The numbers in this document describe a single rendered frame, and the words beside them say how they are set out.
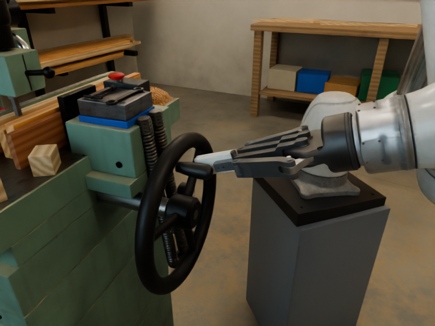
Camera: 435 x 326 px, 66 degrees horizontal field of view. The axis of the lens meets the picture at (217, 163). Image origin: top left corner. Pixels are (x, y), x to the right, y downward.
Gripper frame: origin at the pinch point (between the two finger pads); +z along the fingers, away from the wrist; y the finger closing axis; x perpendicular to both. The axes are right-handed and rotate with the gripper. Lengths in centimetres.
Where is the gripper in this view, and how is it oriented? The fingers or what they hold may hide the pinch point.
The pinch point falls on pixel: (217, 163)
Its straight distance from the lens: 52.1
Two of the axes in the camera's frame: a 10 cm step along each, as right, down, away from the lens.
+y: -3.6, 4.5, -8.2
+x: 3.2, 8.8, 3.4
